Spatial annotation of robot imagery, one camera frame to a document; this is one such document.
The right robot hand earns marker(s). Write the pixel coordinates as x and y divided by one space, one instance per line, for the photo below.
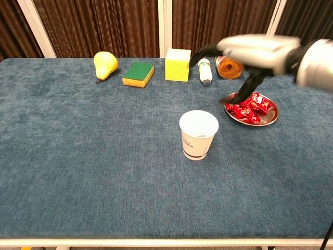
260 52

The red candy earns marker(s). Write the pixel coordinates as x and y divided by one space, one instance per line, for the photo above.
264 105
230 107

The clear jar of orange snacks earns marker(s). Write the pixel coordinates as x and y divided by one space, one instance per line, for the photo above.
229 70

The brown pleated curtain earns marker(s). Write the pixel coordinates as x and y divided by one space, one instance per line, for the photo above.
10 26
307 15
221 20
104 26

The small white bottle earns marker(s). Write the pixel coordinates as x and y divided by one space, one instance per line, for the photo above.
205 73

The round metal plate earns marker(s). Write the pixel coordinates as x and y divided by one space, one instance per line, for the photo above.
270 117

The yellow and white sponge block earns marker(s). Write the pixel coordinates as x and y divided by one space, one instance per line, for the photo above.
177 67

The white paper cup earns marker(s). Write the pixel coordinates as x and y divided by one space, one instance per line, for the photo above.
196 140

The green and yellow sponge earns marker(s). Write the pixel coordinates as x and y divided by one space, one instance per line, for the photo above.
138 74

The yellow pear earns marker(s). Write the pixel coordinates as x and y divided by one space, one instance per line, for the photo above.
105 65

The blue fabric table mat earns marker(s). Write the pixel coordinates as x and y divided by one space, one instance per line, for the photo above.
78 156

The white partition post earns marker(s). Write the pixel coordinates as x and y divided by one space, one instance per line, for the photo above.
36 26
277 15
164 26

